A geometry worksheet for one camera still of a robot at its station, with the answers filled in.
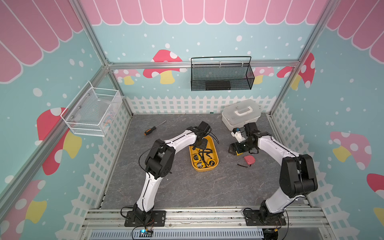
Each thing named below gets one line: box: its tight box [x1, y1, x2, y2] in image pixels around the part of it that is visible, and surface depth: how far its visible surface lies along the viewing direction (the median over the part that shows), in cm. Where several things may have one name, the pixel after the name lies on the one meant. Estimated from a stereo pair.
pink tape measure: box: [244, 155, 256, 165], surface depth 96 cm
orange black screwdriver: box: [144, 120, 167, 136], surface depth 111 cm
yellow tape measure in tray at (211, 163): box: [207, 159, 217, 167], surface depth 92 cm
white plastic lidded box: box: [221, 99, 262, 131], surface depth 108 cm
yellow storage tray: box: [189, 135, 220, 172], surface depth 96 cm
